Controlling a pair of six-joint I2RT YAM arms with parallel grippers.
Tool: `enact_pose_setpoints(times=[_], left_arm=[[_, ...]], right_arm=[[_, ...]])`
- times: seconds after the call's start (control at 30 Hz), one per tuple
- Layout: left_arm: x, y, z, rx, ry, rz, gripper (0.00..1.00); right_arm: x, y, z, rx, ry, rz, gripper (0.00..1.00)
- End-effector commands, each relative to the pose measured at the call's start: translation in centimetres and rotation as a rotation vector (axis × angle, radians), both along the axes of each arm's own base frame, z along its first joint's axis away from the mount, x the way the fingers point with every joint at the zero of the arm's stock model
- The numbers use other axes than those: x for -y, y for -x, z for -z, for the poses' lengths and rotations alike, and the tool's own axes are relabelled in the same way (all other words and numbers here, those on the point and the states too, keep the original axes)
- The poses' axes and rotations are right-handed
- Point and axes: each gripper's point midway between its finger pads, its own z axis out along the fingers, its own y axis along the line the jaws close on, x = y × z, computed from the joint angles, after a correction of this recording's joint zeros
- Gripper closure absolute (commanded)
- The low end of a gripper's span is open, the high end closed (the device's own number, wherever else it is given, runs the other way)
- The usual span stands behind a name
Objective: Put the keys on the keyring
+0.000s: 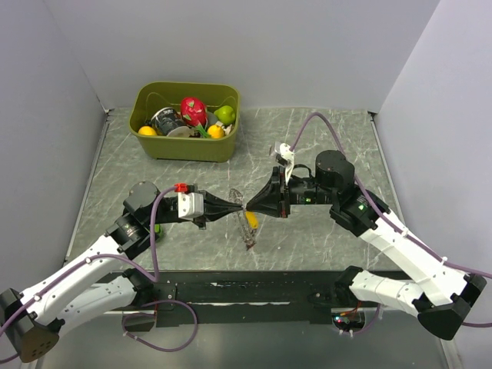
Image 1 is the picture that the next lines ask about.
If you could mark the left orange toy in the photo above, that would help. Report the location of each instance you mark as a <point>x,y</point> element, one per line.
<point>147,131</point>

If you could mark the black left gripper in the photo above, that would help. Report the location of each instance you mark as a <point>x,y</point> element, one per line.
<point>214,207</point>

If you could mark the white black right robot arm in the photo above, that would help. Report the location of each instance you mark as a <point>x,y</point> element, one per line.
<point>439,296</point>

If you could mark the black paper cup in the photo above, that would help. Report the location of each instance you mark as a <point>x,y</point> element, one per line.
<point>167,123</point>

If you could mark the red dragon fruit toy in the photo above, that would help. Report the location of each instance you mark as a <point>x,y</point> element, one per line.
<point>193,112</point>

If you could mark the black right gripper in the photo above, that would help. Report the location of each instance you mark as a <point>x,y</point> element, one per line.
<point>271,200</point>

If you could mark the orange toy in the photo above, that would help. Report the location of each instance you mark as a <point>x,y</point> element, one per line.
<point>215,131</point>
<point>147,131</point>

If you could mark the silver key yellow tag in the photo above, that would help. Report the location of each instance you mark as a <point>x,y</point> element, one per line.
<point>251,219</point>

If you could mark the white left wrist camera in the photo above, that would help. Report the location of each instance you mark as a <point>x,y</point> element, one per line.
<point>190,206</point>

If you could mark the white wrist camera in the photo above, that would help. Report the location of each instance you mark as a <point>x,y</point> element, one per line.
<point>284,156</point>
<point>190,206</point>

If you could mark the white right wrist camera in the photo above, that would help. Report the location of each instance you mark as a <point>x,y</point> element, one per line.
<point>284,156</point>

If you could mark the olive green plastic bin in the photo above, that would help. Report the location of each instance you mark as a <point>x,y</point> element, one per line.
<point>198,146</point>

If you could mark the right orange toy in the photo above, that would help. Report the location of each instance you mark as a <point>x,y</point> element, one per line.
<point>215,131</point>

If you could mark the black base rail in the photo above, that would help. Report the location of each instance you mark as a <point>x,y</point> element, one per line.
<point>228,297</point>

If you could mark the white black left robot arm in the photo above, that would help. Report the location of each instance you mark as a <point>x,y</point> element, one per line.
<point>105,276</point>

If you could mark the green apple toy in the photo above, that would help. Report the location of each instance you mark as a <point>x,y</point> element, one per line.
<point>225,114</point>

